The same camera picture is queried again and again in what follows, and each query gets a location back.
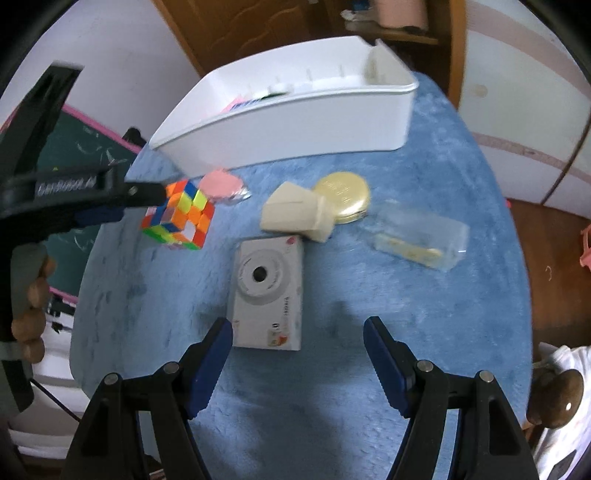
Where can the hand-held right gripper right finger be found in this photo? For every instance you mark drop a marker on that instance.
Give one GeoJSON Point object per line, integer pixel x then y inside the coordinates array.
{"type": "Point", "coordinates": [388, 364]}

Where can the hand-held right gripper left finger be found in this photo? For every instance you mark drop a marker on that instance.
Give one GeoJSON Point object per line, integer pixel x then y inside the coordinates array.
{"type": "Point", "coordinates": [207, 369]}

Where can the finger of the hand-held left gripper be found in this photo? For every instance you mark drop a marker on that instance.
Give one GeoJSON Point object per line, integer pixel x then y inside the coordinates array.
{"type": "Point", "coordinates": [104, 214]}
{"type": "Point", "coordinates": [138, 191]}

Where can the colourful puzzle cube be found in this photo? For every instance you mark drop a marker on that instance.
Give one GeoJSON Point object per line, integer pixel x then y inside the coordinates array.
{"type": "Point", "coordinates": [184, 217]}

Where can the white compact camera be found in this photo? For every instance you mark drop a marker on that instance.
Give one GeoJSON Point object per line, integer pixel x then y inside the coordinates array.
{"type": "Point", "coordinates": [268, 295]}

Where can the white plastic bin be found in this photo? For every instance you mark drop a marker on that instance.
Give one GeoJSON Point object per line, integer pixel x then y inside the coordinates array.
{"type": "Point", "coordinates": [300, 124]}

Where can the person's left hand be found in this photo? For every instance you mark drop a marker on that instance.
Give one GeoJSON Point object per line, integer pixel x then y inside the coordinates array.
{"type": "Point", "coordinates": [34, 314]}

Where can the black easel knob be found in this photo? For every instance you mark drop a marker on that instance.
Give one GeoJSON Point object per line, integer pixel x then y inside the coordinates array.
{"type": "Point", "coordinates": [133, 138]}

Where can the pink small toy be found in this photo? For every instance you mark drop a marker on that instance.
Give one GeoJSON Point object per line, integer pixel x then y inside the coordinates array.
{"type": "Point", "coordinates": [221, 184]}

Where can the clear plastic box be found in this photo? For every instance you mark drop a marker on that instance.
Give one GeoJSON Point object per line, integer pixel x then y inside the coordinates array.
{"type": "Point", "coordinates": [420, 235]}

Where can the beige trapezoid cap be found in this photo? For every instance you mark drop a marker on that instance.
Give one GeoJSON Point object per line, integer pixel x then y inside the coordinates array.
{"type": "Point", "coordinates": [291, 210]}

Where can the brown wooden bedpost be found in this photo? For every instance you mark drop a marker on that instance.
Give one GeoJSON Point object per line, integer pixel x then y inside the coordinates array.
{"type": "Point", "coordinates": [554, 399]}

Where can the gold round compact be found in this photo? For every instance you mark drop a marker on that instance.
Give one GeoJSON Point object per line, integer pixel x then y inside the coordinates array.
{"type": "Point", "coordinates": [346, 194]}

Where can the brown wooden door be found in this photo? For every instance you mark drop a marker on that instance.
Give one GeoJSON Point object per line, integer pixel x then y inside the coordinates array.
{"type": "Point", "coordinates": [221, 27]}

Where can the white checked quilt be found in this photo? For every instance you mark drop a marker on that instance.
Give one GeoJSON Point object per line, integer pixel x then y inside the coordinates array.
{"type": "Point", "coordinates": [568, 447]}

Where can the flower print wardrobe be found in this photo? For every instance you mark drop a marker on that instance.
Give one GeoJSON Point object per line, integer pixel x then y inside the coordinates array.
{"type": "Point", "coordinates": [531, 92]}

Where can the brown wooden shelf unit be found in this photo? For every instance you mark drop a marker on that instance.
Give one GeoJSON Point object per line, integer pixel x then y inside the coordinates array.
{"type": "Point", "coordinates": [455, 46]}

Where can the green chalkboard with pink frame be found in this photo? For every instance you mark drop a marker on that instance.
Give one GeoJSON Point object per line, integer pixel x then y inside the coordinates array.
{"type": "Point", "coordinates": [78, 152]}

